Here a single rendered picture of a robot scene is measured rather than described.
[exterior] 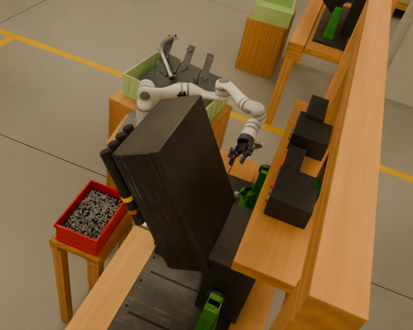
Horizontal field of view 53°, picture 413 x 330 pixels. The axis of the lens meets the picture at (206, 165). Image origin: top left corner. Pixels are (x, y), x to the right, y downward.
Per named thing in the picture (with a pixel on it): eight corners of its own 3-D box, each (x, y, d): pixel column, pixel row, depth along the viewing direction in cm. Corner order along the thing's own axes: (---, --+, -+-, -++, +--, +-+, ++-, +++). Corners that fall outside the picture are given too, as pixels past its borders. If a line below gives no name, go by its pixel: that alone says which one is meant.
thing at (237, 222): (193, 305, 169) (207, 257, 146) (217, 249, 191) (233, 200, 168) (235, 324, 167) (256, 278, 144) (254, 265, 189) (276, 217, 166)
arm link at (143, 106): (138, 76, 227) (136, 103, 238) (137, 86, 220) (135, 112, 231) (155, 79, 228) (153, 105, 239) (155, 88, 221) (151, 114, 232)
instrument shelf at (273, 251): (230, 269, 114) (233, 260, 111) (294, 105, 179) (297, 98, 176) (318, 306, 110) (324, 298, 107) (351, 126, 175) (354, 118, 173)
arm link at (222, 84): (255, 94, 210) (254, 109, 215) (226, 75, 228) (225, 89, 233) (240, 99, 206) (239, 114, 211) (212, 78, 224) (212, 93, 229)
